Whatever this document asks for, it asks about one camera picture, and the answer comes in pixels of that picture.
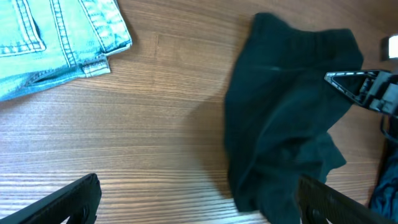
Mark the blue clothes pile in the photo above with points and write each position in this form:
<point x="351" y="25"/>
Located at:
<point x="384" y="198"/>

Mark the black shorts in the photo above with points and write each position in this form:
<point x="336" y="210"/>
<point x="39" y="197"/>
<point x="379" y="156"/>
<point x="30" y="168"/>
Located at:
<point x="278" y="110"/>

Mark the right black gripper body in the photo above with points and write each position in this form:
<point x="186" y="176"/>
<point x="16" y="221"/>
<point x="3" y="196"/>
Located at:
<point x="384" y="94"/>

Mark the folded light blue jeans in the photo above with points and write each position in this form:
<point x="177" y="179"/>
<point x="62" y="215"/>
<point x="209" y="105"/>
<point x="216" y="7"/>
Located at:
<point x="46" y="43"/>

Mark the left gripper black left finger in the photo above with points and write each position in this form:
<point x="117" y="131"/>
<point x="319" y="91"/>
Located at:
<point x="76" y="203"/>

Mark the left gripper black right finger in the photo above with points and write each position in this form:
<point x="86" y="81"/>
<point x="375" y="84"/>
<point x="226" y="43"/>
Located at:
<point x="321" y="204"/>

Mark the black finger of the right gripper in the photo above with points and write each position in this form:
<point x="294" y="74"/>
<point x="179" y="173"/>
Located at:
<point x="355" y="85"/>

